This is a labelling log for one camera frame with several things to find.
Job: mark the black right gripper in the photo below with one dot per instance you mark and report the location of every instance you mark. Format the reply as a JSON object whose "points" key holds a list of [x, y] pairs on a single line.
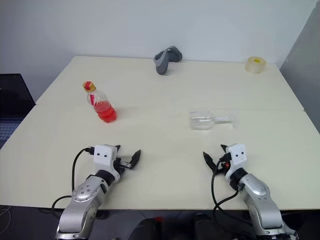
{"points": [[223, 163]]}

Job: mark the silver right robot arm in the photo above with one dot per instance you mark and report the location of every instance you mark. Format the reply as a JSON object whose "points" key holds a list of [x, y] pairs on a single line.
{"points": [[260, 195]]}

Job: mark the dark rounded shape, red spot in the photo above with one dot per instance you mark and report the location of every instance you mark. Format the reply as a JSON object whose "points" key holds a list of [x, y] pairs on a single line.
{"points": [[147, 228]]}

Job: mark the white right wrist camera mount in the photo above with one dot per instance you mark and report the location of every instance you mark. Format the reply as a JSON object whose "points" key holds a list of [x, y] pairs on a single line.
{"points": [[237, 156]]}

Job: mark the clear tape roll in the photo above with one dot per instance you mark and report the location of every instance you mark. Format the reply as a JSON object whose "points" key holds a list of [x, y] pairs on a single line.
{"points": [[255, 66]]}

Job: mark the bottle with red liquid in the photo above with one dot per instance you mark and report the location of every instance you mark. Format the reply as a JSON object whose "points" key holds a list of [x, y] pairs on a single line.
{"points": [[105, 112]]}

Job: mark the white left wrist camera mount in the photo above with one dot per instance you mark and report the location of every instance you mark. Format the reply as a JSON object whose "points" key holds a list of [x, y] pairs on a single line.
{"points": [[103, 155]]}

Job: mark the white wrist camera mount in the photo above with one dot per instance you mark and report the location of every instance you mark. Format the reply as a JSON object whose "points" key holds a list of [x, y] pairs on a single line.
{"points": [[103, 155], [237, 156]]}

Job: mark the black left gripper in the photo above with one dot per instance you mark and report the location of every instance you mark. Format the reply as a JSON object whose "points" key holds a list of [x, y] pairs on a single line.
{"points": [[122, 162]]}

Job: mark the dark laptop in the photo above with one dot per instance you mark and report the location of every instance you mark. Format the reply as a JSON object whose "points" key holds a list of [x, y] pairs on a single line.
{"points": [[12, 100]]}

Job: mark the grey curved plastic object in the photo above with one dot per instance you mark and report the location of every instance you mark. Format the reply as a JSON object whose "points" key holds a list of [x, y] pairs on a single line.
{"points": [[162, 63]]}

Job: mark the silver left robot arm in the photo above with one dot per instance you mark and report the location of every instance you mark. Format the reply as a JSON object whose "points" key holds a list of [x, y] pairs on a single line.
{"points": [[82, 192]]}

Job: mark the clear plastic cup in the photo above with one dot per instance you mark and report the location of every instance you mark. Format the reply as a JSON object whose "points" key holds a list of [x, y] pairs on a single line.
{"points": [[200, 120]]}

